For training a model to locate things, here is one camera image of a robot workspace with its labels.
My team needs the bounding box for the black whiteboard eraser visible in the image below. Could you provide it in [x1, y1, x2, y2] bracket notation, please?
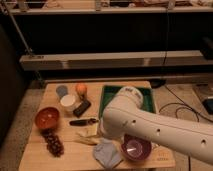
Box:
[73, 100, 91, 117]

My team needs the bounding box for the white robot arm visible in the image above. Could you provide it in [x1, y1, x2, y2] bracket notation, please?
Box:
[101, 86, 213, 165]

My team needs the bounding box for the red-orange bowl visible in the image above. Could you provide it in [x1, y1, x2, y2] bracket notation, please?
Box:
[34, 107, 60, 130]

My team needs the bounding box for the purple bowl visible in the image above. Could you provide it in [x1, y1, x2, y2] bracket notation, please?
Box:
[121, 134, 152, 161]

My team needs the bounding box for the green plastic tray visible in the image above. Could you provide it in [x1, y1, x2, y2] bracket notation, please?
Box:
[98, 85, 156, 119]

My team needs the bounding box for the orange fruit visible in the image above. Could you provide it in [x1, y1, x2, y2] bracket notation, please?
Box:
[75, 83, 87, 98]

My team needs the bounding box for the white cup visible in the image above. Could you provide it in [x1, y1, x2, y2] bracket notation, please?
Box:
[60, 94, 76, 112]

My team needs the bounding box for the grey round lid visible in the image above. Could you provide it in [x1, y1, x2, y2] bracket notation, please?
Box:
[56, 85, 68, 98]

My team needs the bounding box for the metal shelf rack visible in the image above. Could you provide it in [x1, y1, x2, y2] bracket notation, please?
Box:
[0, 0, 213, 82]

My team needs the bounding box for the grey-blue cloth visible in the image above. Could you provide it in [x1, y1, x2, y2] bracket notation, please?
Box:
[93, 138, 122, 169]

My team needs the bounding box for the bunch of dark grapes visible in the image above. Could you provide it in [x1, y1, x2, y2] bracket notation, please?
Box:
[41, 130, 64, 157]

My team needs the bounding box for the black-handled tool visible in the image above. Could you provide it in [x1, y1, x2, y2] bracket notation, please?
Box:
[69, 118, 99, 126]

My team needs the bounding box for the black floor cable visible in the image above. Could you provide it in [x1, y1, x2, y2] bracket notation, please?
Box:
[158, 85, 213, 124]

